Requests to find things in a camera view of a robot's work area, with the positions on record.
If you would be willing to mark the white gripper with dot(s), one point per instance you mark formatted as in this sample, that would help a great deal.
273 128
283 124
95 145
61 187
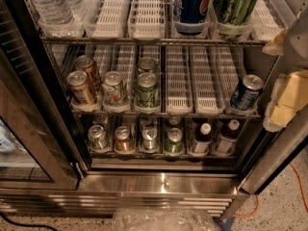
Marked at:
298 40

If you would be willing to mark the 7up can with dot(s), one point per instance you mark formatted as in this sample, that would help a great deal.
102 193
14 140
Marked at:
98 137

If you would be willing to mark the blue can middle right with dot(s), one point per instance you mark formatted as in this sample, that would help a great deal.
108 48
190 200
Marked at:
246 92

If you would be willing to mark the open fridge door right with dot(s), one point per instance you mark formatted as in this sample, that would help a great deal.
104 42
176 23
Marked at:
282 148

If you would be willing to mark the green can top shelf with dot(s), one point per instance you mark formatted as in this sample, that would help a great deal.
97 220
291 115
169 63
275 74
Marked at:
232 16

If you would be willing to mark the green can shelf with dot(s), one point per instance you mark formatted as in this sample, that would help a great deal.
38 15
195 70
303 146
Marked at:
174 141
232 16

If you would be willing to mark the blue Pepsi can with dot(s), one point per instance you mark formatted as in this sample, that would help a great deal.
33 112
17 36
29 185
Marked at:
189 16

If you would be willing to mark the green can bottom shelf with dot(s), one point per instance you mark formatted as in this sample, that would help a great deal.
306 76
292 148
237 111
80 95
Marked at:
174 141

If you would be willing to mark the green can middle rear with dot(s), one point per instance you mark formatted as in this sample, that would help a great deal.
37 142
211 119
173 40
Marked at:
147 64

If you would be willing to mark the green can middle front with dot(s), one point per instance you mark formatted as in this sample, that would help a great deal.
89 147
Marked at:
147 90

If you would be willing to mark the silver slim can bottom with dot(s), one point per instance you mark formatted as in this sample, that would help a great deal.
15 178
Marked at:
149 136

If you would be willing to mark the white green patterned can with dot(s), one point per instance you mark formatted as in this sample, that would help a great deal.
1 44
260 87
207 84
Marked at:
114 87

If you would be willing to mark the stainless steel fridge cabinet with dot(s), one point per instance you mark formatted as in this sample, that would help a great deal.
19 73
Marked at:
193 80

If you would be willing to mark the gold can bottom shelf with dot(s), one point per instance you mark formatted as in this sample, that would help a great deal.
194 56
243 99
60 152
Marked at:
123 139

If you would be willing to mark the gold can rear left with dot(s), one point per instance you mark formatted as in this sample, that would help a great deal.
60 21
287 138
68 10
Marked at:
89 65

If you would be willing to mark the gold can front left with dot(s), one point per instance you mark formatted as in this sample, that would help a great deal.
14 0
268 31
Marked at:
81 88

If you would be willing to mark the glass fridge door left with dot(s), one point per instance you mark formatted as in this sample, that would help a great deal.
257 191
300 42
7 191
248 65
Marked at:
31 101

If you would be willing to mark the brown bottle white cap right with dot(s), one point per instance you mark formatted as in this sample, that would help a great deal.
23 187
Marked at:
227 136

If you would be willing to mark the brown bottle white cap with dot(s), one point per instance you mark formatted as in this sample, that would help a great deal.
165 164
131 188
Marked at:
202 138
227 136

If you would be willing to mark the brown bottle white cap left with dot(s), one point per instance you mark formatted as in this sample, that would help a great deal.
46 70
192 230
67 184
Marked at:
202 138

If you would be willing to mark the blue tape on floor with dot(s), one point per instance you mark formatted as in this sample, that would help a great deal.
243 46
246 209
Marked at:
225 225

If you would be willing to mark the clear plastic bag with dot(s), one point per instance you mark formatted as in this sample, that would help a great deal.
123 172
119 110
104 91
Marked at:
163 220

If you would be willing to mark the clear water bottle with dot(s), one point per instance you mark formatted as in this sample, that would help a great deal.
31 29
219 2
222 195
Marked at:
54 12

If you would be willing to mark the middle wire shelf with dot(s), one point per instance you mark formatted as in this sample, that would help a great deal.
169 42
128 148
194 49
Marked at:
162 114

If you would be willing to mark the wire shelf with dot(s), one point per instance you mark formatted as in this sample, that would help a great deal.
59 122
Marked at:
160 42
162 114

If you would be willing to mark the top wire shelf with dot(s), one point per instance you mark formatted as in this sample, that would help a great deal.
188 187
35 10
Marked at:
160 42

